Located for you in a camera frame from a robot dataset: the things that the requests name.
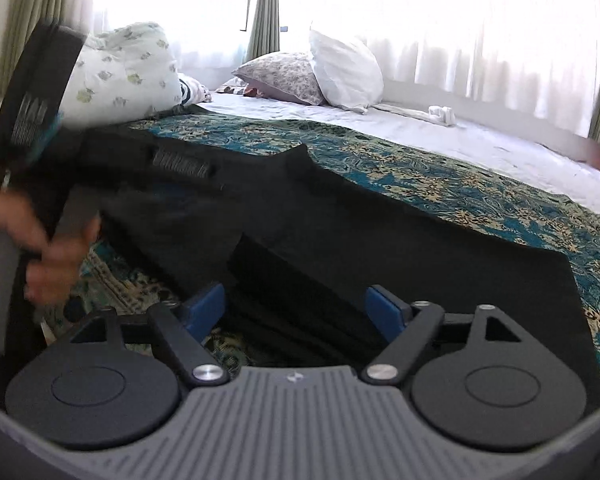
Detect person's left hand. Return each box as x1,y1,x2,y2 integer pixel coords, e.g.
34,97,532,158
0,194,104,307

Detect white bed sheet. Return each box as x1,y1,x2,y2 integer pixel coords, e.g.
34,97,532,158
199,91,600,222

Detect black pants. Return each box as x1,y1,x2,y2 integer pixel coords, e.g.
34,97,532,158
55,104,600,407

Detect grey bed headboard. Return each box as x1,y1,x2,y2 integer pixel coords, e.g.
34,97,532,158
381,77,600,172

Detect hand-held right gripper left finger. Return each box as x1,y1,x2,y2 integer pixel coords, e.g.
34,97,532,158
69,282,231,389

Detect floral purple pillow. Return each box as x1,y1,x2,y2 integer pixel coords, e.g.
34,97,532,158
231,51,332,107

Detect white rolled towel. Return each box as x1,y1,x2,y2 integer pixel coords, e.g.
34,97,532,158
374,102,462,129

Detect teal paisley blanket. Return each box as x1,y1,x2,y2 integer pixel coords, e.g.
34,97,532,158
39,109,600,387

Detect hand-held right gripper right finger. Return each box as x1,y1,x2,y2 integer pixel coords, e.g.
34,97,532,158
361,284,524,389

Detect striped cloth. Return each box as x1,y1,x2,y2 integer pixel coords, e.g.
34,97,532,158
176,73,214,107

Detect white leaf-print pillow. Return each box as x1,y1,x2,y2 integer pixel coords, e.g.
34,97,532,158
56,21,184,120

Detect white sheer curtain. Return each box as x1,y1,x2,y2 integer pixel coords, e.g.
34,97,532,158
82,0,262,70
274,0,600,142

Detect small patterned cloth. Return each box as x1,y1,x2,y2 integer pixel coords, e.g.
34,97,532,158
214,79,262,98

